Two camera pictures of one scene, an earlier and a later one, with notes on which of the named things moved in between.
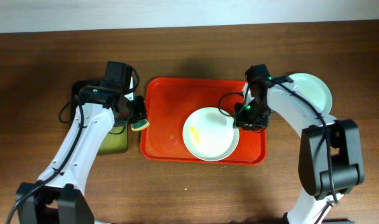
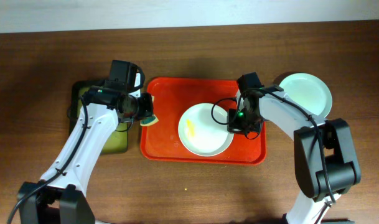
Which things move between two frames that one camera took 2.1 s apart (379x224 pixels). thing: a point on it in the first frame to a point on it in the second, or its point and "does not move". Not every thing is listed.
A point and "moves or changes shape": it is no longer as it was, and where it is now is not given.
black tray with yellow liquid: [117, 140] does not move
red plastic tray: [168, 101] does not move
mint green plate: [313, 89] does not move
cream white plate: [209, 135] moves or changes shape
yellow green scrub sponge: [139, 125] to [149, 121]
